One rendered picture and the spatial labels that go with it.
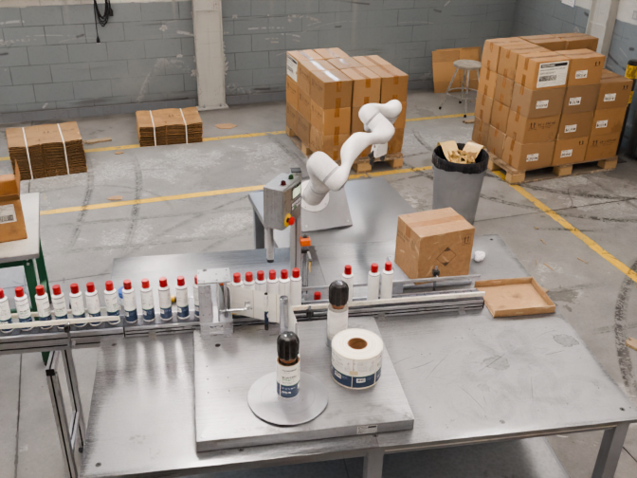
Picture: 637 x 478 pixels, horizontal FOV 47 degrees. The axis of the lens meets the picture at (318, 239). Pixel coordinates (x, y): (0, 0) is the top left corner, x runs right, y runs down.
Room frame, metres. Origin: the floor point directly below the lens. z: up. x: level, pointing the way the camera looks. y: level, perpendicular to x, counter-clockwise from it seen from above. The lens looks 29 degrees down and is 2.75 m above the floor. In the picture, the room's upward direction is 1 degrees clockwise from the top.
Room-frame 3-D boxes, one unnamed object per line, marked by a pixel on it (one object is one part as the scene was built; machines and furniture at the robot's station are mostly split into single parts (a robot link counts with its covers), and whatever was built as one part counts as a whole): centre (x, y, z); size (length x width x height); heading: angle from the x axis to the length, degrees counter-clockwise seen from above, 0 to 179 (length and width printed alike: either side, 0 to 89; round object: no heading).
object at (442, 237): (3.17, -0.58, 0.99); 0.30 x 0.24 x 0.27; 111
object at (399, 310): (2.76, 0.04, 0.85); 1.65 x 0.11 x 0.05; 100
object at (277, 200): (2.82, 0.16, 1.38); 0.17 x 0.10 x 0.19; 155
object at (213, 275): (2.58, 0.44, 1.14); 0.14 x 0.11 x 0.01; 100
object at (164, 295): (2.64, 0.67, 0.98); 0.05 x 0.05 x 0.20
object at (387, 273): (2.82, -0.32, 0.98); 0.05 x 0.05 x 0.20
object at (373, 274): (2.80, -0.26, 0.98); 0.05 x 0.05 x 0.20
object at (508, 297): (2.93, -0.94, 0.85); 0.30 x 0.26 x 0.04; 100
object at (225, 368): (2.29, 0.08, 0.86); 0.80 x 0.67 x 0.05; 100
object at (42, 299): (2.56, 1.17, 0.98); 0.05 x 0.05 x 0.20
